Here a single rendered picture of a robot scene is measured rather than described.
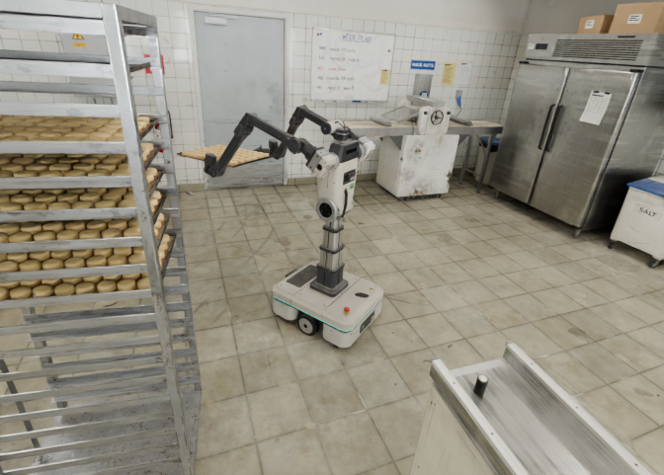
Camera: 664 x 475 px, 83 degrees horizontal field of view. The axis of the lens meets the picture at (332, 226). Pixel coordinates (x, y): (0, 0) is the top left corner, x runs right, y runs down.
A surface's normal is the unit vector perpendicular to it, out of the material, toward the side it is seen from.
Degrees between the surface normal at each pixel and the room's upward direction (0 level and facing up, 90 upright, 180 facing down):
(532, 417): 0
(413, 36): 90
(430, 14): 90
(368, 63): 90
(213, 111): 90
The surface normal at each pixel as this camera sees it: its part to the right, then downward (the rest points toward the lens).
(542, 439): 0.06, -0.90
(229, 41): 0.36, 0.42
